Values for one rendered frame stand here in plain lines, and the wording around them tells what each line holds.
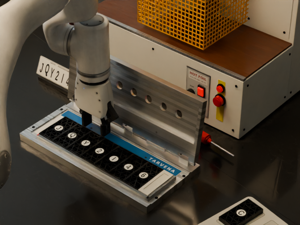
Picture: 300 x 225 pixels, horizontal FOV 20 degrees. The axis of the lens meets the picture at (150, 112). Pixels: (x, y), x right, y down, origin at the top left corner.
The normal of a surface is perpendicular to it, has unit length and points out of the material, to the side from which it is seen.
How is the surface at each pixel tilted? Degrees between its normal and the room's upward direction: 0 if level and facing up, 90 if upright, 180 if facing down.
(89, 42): 90
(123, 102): 81
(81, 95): 90
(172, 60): 90
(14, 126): 0
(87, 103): 88
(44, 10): 110
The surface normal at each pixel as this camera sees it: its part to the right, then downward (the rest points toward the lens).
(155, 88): -0.64, 0.32
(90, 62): -0.08, 0.59
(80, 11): 0.18, 0.81
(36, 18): 0.60, 0.68
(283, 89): 0.76, 0.38
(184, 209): 0.00, -0.81
